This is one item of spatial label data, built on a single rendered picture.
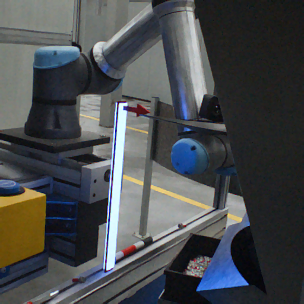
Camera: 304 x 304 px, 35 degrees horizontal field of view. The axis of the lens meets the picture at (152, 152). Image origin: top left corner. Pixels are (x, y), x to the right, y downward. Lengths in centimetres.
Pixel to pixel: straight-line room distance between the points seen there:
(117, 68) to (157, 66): 988
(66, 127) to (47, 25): 154
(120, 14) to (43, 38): 475
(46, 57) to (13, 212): 65
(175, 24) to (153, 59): 1029
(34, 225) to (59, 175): 54
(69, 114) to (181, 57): 40
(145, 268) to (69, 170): 32
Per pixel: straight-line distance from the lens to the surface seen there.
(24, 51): 266
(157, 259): 111
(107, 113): 750
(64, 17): 286
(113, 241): 95
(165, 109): 307
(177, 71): 100
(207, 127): 72
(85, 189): 120
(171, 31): 102
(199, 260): 111
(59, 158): 124
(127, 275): 103
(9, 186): 72
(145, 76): 1148
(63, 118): 127
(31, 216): 71
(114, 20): 742
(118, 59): 130
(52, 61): 126
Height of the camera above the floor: 129
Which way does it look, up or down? 12 degrees down
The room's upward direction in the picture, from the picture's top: 5 degrees clockwise
